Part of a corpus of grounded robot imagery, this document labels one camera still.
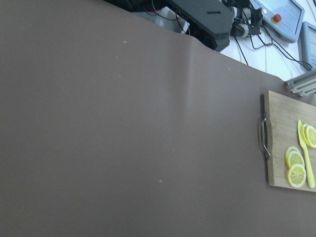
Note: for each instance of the aluminium frame post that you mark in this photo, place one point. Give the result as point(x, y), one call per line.
point(302, 85)

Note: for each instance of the blue teach pendant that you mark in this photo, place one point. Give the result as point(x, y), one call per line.
point(283, 16)
point(307, 42)

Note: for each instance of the bamboo cutting board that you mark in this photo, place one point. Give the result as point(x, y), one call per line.
point(279, 131)

